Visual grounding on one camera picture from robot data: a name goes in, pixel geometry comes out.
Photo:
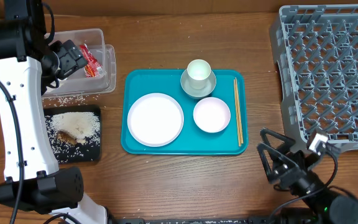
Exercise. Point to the right wooden chopstick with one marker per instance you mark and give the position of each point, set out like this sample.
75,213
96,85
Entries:
240,112

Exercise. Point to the black rectangular tray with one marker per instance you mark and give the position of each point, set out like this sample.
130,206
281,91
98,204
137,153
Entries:
67,153

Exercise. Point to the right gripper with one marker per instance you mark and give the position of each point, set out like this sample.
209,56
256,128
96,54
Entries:
281,163

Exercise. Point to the large white plate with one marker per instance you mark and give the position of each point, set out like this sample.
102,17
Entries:
155,120

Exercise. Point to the clear plastic bin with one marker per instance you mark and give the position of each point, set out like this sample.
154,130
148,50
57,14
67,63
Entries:
78,82

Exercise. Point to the left wooden chopstick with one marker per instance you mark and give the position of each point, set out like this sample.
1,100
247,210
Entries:
236,117

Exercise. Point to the white cup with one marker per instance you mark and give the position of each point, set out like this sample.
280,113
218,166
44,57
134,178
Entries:
198,71

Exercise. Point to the brown food scrap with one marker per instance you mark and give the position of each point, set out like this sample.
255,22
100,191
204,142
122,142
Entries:
69,139

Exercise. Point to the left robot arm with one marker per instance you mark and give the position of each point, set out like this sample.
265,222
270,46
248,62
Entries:
31,61

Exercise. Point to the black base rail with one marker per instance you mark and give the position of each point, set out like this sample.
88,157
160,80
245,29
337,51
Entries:
249,220

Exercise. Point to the grey dish rack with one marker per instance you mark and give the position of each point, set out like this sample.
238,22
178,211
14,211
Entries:
315,48

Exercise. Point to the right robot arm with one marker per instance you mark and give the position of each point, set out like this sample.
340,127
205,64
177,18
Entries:
315,201

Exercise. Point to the red snack wrapper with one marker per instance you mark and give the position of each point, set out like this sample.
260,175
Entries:
93,67

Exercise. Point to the pile of white rice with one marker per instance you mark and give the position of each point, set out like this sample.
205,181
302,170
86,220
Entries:
79,125

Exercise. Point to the small white bowl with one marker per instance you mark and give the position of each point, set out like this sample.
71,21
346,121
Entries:
211,115

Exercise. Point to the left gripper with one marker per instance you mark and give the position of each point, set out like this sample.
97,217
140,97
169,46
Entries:
73,58

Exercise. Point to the wooden chopstick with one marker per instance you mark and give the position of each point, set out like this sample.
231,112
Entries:
240,112
236,117

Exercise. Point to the grey saucer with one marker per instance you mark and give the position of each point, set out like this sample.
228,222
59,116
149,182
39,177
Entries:
201,93

